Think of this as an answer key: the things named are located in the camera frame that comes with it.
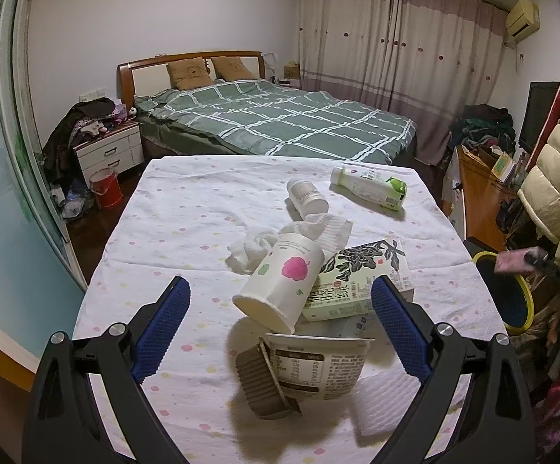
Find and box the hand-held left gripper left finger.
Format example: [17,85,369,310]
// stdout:
[21,275,191,464]

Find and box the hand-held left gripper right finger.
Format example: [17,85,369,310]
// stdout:
[371,275,537,464]

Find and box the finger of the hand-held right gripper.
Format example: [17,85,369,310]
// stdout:
[526,249,560,277]

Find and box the pink packet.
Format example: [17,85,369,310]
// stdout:
[495,247,546,276]

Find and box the white blue pouch packet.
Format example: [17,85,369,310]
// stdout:
[304,315,375,343]

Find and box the yellow rimmed trash bin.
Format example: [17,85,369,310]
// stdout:
[471,250,534,334]

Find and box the carton with black floral print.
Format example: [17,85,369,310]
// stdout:
[301,238,415,322]

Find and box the white foam net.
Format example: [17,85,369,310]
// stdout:
[357,367,430,438]

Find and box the cream puffer jacket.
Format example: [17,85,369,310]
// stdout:
[517,101,560,264]

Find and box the white plastic tub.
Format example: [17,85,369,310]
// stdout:
[263,333,375,402]

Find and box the wooden desk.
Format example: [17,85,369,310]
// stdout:
[456,145,522,252]

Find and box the green book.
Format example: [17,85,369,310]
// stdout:
[491,151,517,179]

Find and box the brown ribbed paper sleeve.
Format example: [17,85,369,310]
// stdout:
[235,343,305,420]

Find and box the crumpled white tissue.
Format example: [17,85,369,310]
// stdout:
[226,229,281,274]

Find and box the white dotted tablecloth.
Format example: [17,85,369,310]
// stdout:
[72,155,510,464]

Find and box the paper cup with pink leaf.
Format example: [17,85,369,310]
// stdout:
[232,233,324,335]

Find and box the black television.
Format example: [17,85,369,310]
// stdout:
[518,81,560,155]

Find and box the white bottle with green cap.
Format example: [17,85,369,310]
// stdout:
[329,165,407,211]

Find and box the pile of mixed clothes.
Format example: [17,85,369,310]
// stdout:
[449,104,517,160]

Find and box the red bucket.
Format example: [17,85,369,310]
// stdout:
[89,167,125,210]

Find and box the small white bottle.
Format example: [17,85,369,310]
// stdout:
[287,179,330,220]

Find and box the white nightstand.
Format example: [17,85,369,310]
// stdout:
[74,122,145,182]

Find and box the dark clothes pile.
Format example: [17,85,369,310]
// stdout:
[42,97,130,184]

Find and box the glass sliding door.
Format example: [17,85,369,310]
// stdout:
[0,0,87,373]

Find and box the bed with green plaid duvet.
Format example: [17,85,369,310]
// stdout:
[132,80,418,165]

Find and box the air conditioner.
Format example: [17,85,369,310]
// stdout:
[505,0,541,39]

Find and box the brown pillow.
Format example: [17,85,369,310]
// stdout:
[211,56,256,82]
[166,56,211,91]

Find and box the pink striped curtain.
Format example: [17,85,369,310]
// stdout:
[296,0,510,165]

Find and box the wooden bed frame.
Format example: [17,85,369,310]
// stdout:
[116,51,267,102]

